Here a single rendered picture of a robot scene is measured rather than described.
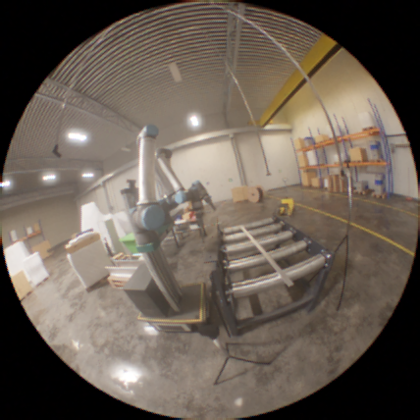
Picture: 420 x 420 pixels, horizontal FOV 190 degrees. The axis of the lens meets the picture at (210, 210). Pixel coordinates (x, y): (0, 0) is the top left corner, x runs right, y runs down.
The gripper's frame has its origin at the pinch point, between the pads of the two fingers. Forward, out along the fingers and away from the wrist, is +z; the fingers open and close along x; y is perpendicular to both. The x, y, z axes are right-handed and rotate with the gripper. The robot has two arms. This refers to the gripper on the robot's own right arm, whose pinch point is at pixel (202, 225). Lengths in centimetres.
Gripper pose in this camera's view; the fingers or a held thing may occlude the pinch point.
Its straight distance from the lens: 113.5
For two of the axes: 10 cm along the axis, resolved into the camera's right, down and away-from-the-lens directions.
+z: 2.3, 9.5, 1.9
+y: 9.7, -2.2, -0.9
